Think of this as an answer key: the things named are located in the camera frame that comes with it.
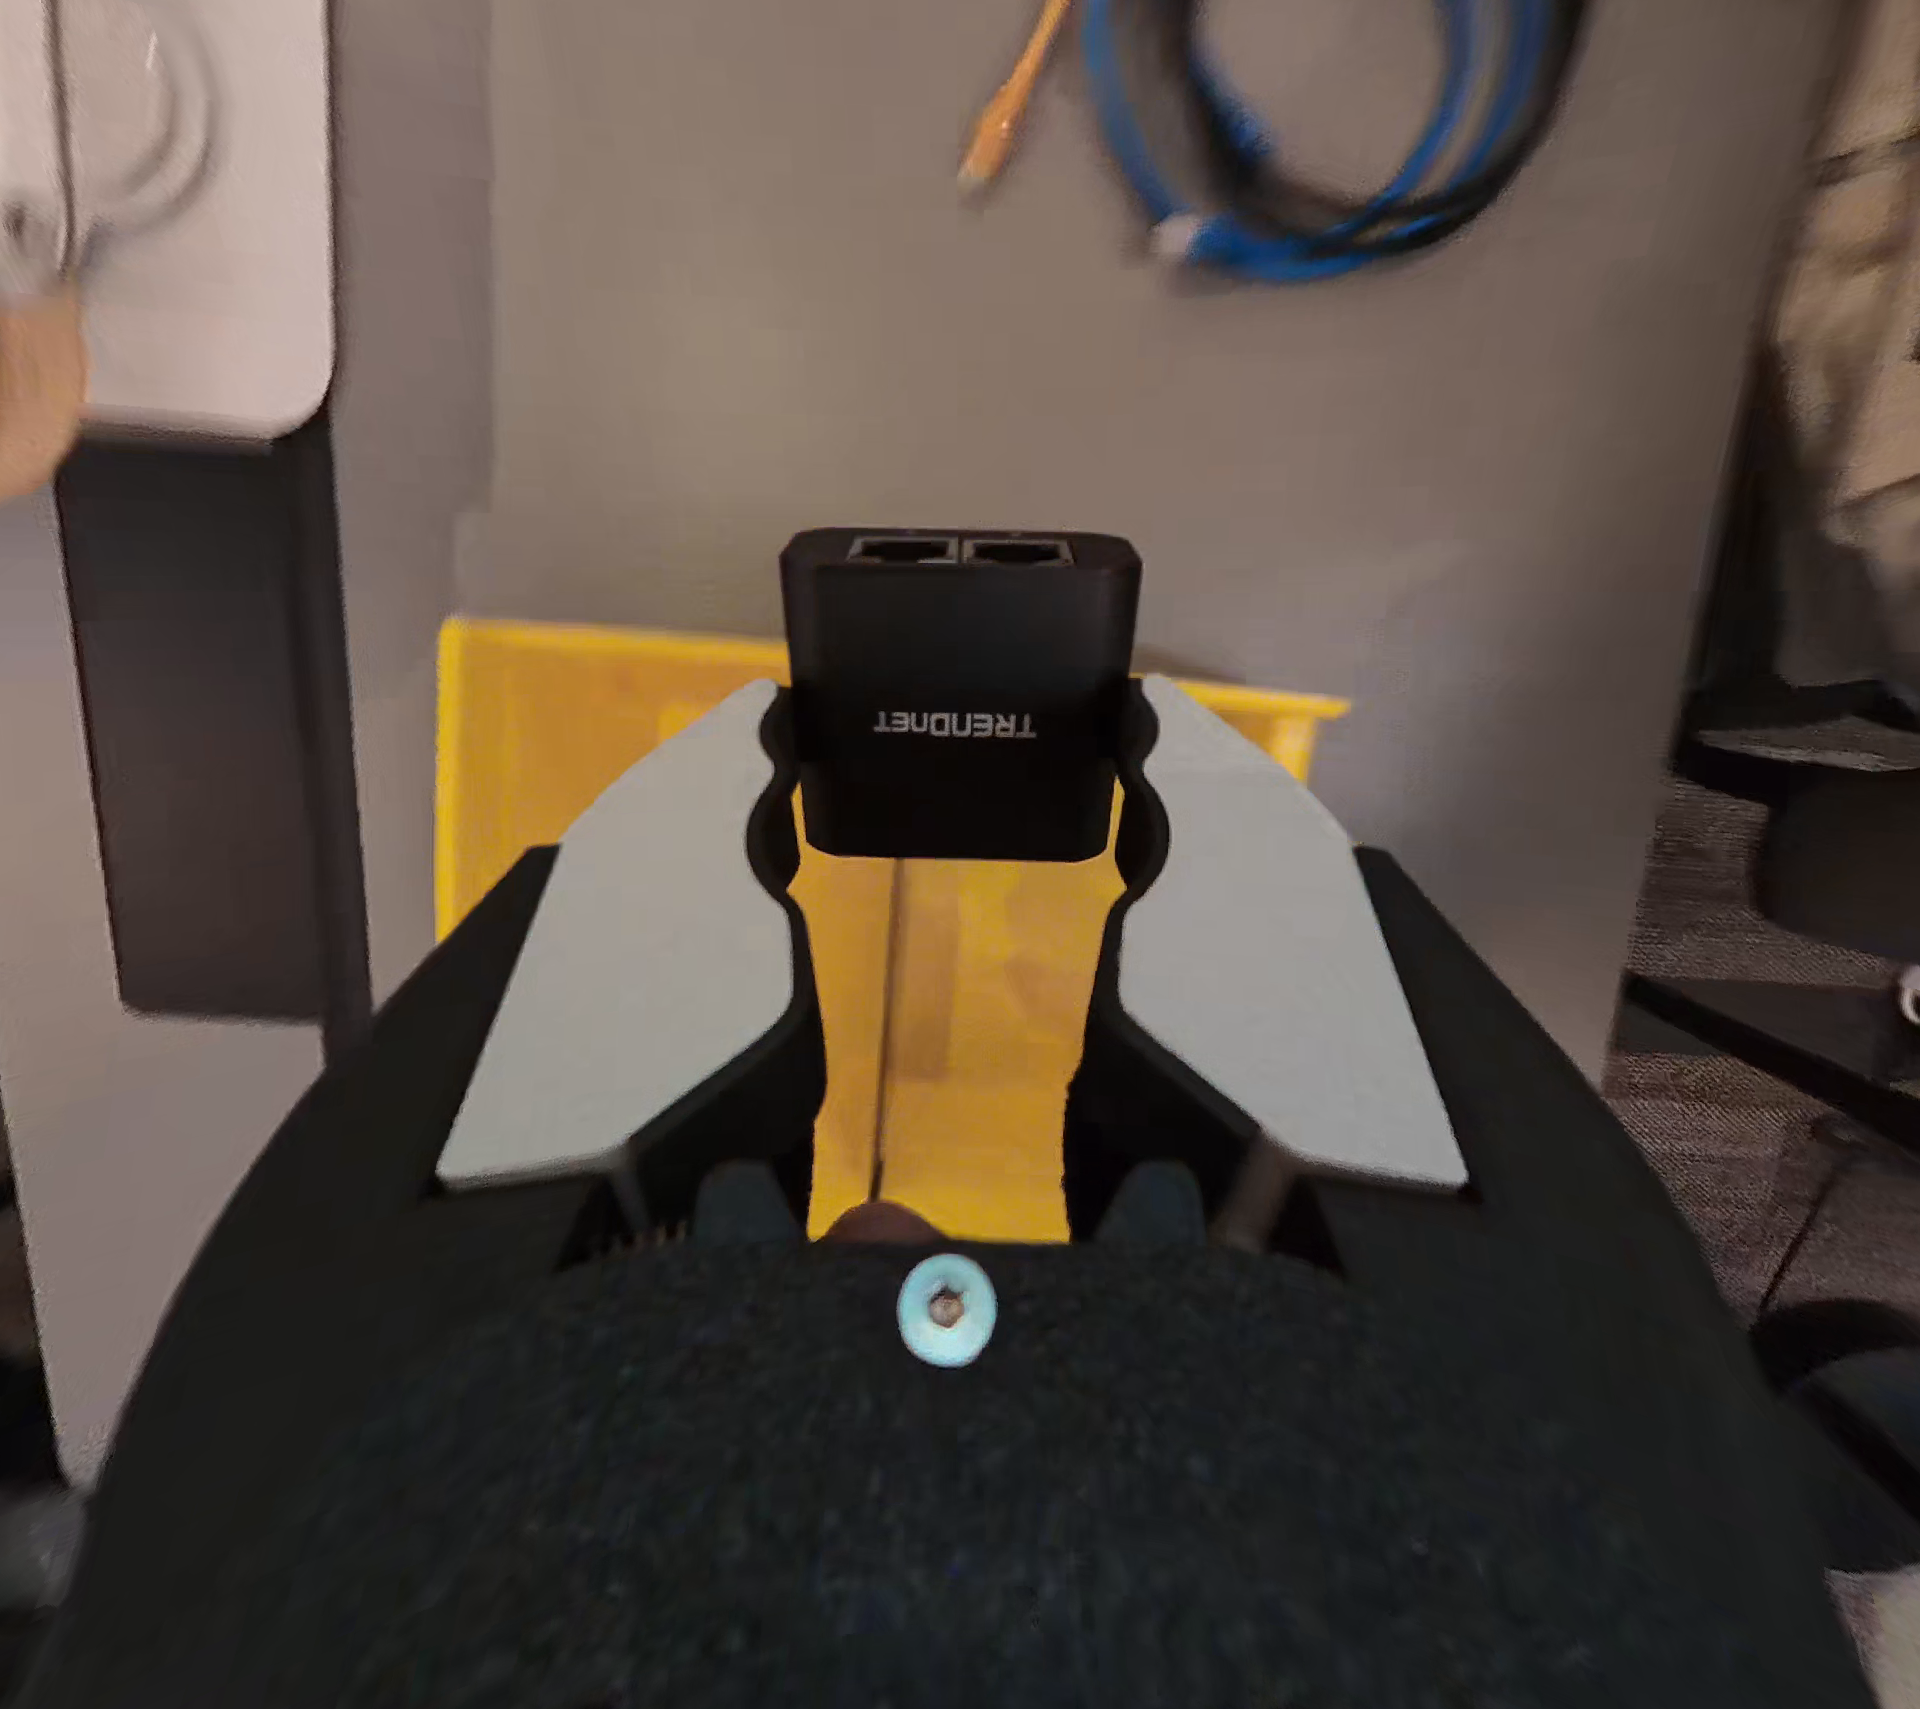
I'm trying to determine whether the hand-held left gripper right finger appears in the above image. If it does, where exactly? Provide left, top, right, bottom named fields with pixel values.
left=1063, top=675, right=1473, bottom=1253

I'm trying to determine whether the black office chair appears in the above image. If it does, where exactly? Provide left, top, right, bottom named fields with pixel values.
left=1620, top=681, right=1920, bottom=1562

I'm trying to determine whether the black ethernet adapter box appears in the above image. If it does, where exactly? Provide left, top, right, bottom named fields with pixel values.
left=781, top=526, right=1146, bottom=862

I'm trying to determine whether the dark grey desk cable hatch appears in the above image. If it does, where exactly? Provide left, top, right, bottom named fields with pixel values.
left=53, top=426, right=371, bottom=1021

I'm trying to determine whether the yellow plastic storage bin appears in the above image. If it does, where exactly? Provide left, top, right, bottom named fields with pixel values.
left=435, top=619, right=1353, bottom=1242

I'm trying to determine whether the beige jacket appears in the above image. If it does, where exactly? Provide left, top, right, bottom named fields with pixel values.
left=1754, top=0, right=1920, bottom=691

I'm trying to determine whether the black ethernet cable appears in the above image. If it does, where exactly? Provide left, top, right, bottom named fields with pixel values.
left=1185, top=0, right=1592, bottom=257

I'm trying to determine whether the blue ethernet cable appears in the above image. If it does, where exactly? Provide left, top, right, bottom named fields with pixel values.
left=1083, top=0, right=1563, bottom=286

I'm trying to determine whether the white stand base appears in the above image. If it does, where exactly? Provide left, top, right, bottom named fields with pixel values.
left=0, top=0, right=336, bottom=439

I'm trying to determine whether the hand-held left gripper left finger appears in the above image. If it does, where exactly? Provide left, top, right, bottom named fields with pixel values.
left=435, top=677, right=830, bottom=1236

